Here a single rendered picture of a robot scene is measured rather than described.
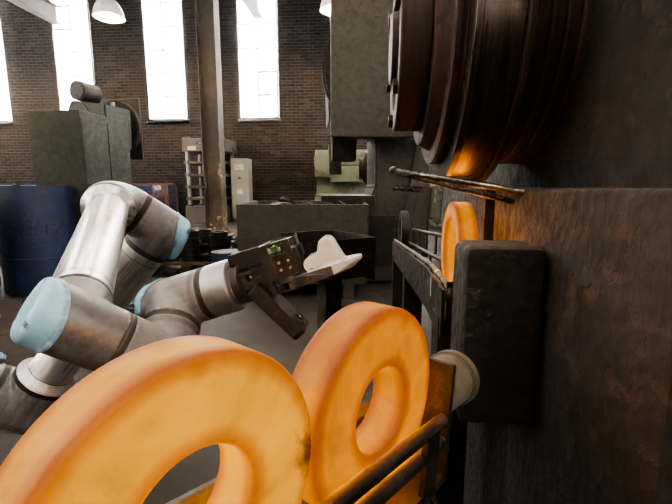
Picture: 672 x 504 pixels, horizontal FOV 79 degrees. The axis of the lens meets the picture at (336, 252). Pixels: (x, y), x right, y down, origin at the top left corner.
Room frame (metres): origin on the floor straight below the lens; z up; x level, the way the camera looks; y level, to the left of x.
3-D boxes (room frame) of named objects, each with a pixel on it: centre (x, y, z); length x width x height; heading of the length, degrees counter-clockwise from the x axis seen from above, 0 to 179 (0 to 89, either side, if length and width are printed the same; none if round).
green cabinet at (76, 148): (3.87, 2.29, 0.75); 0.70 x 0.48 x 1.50; 176
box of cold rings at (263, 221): (3.57, 0.26, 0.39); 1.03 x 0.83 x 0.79; 90
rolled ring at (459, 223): (0.77, -0.23, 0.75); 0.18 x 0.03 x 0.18; 175
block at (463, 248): (0.54, -0.22, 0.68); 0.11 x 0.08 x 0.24; 86
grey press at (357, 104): (3.88, -0.22, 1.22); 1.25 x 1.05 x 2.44; 94
